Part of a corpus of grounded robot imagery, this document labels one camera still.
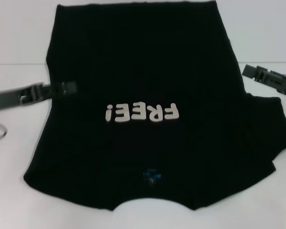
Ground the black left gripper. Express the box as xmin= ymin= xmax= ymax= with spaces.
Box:
xmin=0 ymin=80 xmax=77 ymax=113

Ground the black shirt with FREE print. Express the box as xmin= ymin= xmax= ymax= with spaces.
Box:
xmin=23 ymin=0 xmax=286 ymax=212

